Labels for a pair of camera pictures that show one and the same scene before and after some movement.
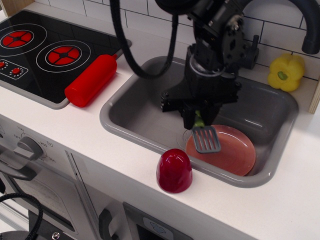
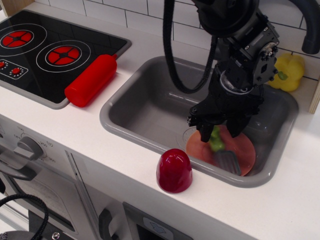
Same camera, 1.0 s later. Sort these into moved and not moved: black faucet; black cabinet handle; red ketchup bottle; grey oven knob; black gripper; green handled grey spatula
Moved: black gripper; green handled grey spatula
Not moved: grey oven knob; black cabinet handle; black faucet; red ketchup bottle
